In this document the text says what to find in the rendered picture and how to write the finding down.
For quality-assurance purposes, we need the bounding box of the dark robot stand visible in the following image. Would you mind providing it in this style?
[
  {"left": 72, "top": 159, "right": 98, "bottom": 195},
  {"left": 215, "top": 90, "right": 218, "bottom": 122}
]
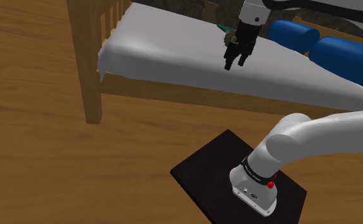
[{"left": 169, "top": 129, "right": 308, "bottom": 224}]

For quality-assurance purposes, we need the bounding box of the blue cylindrical pillow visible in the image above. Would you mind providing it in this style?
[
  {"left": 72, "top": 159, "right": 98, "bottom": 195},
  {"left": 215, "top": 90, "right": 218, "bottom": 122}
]
[
  {"left": 308, "top": 36, "right": 363, "bottom": 90},
  {"left": 267, "top": 19, "right": 321, "bottom": 55}
]

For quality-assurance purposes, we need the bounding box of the wooden bed with white mattress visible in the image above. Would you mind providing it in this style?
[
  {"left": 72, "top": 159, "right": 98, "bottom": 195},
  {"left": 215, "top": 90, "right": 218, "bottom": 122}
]
[{"left": 66, "top": 0, "right": 363, "bottom": 125}]

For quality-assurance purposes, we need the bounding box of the green flat object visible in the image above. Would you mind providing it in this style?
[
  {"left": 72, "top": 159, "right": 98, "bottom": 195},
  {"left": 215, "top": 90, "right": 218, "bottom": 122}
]
[{"left": 216, "top": 24, "right": 237, "bottom": 34}]

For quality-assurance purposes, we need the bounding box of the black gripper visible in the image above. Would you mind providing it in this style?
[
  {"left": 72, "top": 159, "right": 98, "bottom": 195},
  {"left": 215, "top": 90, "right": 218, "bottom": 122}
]
[{"left": 224, "top": 20, "right": 262, "bottom": 71}]

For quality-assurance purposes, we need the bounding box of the grey-brown small round object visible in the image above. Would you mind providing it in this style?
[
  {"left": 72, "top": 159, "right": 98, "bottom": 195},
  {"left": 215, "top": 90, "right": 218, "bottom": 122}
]
[{"left": 223, "top": 32, "right": 239, "bottom": 48}]

